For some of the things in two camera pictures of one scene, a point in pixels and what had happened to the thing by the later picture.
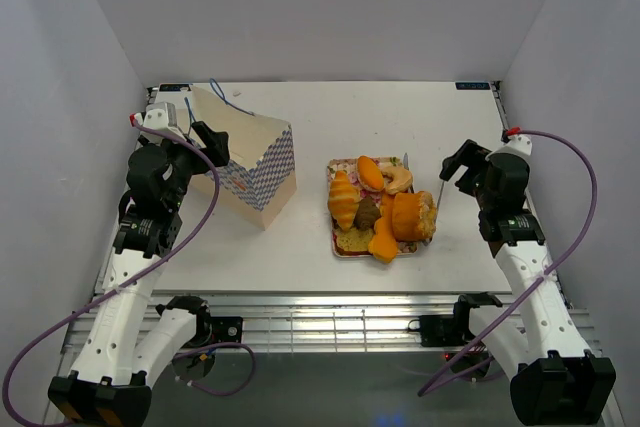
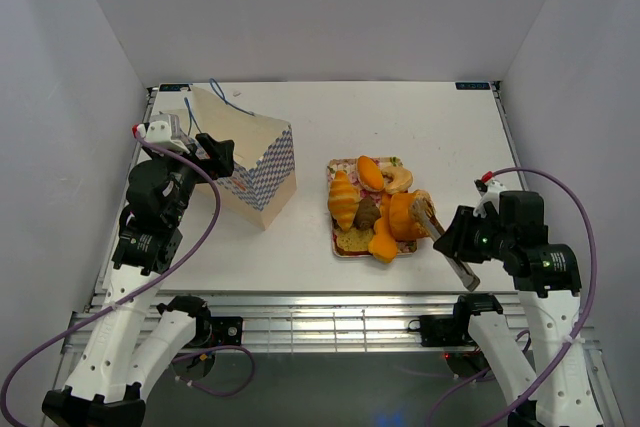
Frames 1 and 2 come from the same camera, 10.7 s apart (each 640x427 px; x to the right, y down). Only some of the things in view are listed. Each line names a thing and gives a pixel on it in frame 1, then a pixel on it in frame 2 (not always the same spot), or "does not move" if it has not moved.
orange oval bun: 369,174 does not move
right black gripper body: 474,157 → 475,238
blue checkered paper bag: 260,176 does not move
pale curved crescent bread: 396,179 does not move
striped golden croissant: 343,199 does not move
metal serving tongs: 406,165 → 462,267
